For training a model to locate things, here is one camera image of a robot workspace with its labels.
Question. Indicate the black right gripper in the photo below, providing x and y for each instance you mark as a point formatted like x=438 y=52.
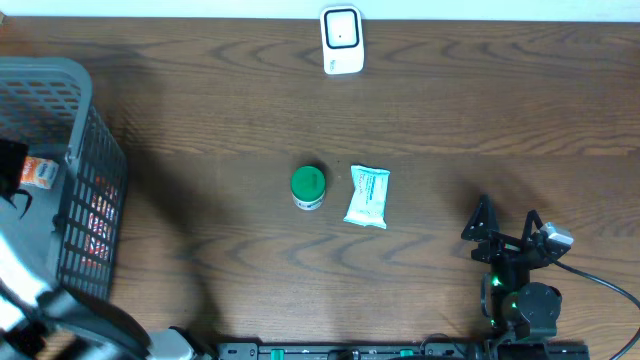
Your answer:
x=503 y=245

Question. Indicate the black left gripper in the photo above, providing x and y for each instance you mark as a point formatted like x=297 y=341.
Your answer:
x=8 y=167

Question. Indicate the orange small box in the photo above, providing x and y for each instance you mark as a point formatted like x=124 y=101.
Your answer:
x=39 y=172

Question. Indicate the red candy bar wrapper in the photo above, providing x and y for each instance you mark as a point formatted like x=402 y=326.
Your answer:
x=100 y=237

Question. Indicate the teal wipes packet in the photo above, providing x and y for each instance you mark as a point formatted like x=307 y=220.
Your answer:
x=368 y=202

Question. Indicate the green lid jar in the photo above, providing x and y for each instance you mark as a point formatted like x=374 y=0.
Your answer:
x=308 y=187

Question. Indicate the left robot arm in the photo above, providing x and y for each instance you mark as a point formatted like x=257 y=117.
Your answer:
x=102 y=330

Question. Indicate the white barcode scanner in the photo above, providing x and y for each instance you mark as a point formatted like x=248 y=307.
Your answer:
x=342 y=40

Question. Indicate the grey plastic basket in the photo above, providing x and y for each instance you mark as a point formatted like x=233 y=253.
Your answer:
x=47 y=104

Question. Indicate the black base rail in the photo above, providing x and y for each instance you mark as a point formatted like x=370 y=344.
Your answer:
x=437 y=350

